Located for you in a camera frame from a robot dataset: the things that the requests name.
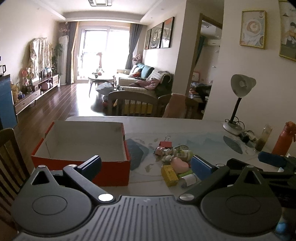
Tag wooden tv cabinet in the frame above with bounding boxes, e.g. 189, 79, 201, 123
14, 74, 60, 116

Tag green label plastic jar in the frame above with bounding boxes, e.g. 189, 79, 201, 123
174, 149, 193, 163

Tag framed food picture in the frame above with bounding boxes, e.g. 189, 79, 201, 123
239, 10, 266, 49

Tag clear glass bottle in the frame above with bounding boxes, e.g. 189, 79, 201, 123
255, 124, 273, 152

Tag yellow small box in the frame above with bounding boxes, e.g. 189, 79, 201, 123
161, 165, 179, 187

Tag round coffee table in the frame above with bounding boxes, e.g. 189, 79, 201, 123
88, 73, 114, 95

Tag blue black cabinet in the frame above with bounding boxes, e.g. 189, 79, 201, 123
0, 75, 17, 130

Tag orange water bottle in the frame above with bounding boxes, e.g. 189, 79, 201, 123
272, 121, 296, 156

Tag three dark wall pictures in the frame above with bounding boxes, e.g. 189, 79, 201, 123
144, 16, 175, 50

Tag wooden chair with cloth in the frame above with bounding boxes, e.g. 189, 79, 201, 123
157, 93, 199, 119

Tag near wooden chair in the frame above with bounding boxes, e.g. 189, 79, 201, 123
0, 128, 30, 228

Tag dark wooden dining chair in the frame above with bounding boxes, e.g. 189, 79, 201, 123
107, 90, 158, 117

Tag pink pig figurine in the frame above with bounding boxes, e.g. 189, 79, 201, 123
154, 146, 166, 156

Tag red cardboard box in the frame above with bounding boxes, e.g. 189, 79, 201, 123
31, 120, 130, 187

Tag grey desk lamp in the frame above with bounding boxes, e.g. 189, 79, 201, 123
223, 74, 256, 136

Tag beige sofa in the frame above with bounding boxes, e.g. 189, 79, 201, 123
114, 63, 173, 98

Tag white astronaut figurine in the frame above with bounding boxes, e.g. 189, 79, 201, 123
162, 149, 175, 163

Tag red binder clip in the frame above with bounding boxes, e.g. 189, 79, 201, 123
159, 136, 172, 149

